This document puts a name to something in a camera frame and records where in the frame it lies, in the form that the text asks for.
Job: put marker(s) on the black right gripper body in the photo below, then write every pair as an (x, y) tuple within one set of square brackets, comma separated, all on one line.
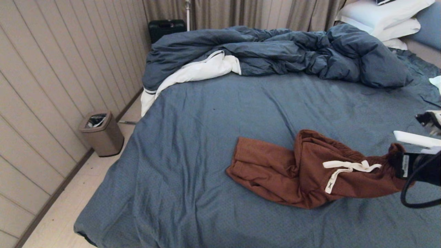
[(411, 167)]

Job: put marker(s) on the white flat strip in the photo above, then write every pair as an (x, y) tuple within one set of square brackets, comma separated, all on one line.
[(413, 138)]

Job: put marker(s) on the white cloth piece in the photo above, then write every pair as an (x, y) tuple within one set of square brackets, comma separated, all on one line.
[(437, 82)]

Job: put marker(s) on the small white pillow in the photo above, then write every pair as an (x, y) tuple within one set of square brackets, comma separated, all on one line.
[(395, 43)]

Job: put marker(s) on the flat white pillow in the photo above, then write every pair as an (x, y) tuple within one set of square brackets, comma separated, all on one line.
[(401, 30)]

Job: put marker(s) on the blue pillow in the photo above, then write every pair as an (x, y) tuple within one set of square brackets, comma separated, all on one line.
[(430, 26)]

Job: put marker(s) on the large white pillow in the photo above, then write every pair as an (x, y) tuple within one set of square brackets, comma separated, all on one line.
[(375, 14)]

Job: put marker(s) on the dark blue crumpled duvet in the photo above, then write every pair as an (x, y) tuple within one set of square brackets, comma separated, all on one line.
[(293, 50)]

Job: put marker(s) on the dark patterned item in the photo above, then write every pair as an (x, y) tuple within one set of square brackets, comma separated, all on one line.
[(386, 1)]

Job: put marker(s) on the blue bed sheet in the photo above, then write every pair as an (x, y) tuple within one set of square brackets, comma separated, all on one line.
[(224, 113)]

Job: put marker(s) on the beige curtain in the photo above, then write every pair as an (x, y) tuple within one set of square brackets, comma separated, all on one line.
[(241, 13)]

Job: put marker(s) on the white blanket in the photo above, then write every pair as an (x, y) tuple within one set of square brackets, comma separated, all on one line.
[(200, 69)]

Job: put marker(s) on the white stand pole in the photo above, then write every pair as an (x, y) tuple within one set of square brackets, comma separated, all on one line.
[(188, 15)]

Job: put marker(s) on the black hard suitcase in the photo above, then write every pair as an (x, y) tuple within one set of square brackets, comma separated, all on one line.
[(165, 28)]

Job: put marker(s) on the thin metal floor rod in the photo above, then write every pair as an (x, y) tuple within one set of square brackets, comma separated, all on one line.
[(127, 122)]

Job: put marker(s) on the beige trash bin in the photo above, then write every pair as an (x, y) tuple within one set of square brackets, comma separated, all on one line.
[(106, 141)]

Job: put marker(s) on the grey trash bag liner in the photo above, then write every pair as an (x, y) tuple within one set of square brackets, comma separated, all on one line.
[(94, 121)]

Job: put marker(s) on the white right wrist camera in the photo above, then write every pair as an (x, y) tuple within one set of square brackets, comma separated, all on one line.
[(432, 119)]

